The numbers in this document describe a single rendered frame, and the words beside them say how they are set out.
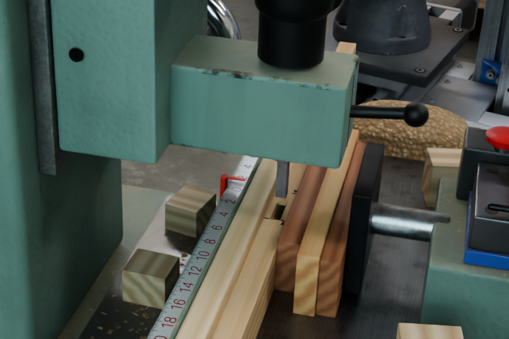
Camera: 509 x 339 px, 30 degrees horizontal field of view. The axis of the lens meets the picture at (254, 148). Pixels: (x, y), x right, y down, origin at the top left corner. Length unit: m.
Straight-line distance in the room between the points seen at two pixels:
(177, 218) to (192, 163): 1.79
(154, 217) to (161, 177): 1.68
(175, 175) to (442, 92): 1.31
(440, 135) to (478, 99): 0.58
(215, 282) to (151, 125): 0.13
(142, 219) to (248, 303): 0.37
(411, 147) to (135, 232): 0.30
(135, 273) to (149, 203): 0.18
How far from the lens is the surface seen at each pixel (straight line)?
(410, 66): 1.40
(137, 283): 0.90
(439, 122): 0.98
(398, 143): 0.97
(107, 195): 0.92
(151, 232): 1.01
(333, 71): 0.72
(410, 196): 0.90
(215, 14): 0.86
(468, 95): 1.56
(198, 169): 2.75
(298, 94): 0.71
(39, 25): 0.70
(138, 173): 2.73
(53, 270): 0.83
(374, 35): 1.43
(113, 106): 0.71
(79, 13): 0.69
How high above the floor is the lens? 1.35
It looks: 28 degrees down
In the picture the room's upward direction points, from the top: 3 degrees clockwise
